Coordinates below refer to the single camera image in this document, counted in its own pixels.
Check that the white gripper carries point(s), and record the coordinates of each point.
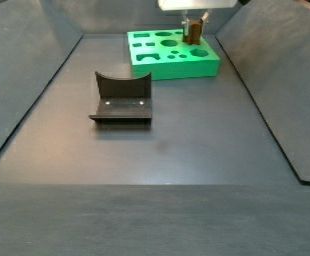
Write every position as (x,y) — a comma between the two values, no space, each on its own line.
(174,5)

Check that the brown star peg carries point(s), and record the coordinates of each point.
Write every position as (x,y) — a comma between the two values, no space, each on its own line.
(193,38)

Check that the green shape sorter block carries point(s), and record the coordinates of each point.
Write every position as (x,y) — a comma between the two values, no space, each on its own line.
(159,53)

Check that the black curved bracket stand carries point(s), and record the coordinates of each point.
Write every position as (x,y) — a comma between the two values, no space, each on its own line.
(125,98)

